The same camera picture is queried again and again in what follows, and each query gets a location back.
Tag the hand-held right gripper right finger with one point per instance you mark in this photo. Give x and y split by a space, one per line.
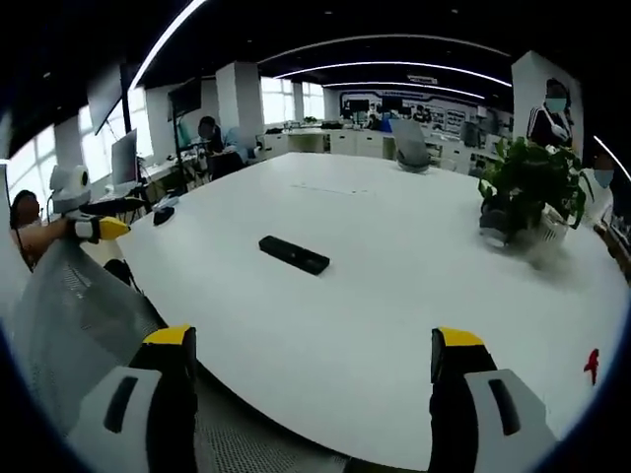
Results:
473 394

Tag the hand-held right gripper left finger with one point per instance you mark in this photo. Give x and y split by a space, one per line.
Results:
148 394

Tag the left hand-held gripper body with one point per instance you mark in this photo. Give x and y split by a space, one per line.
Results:
69 189

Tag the black remote control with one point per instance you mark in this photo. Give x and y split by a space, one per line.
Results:
294 254

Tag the silver computer monitor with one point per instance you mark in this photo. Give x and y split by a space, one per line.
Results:
123 160

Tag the small black device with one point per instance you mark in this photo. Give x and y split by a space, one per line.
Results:
163 216

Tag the grey mesh chair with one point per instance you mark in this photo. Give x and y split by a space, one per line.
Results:
74 315

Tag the large hanging screen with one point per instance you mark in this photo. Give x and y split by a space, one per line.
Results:
106 96

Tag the red table mark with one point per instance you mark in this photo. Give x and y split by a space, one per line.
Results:
591 365

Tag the long ceiling light strip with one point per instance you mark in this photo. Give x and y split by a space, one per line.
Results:
162 42

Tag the green potted plant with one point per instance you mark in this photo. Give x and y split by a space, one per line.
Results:
530 192

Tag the white cabinet row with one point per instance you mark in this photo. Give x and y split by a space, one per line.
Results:
335 140

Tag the grey office chair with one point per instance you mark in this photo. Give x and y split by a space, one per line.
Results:
413 145

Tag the dark wall screen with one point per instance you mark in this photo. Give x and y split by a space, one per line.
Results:
185 97

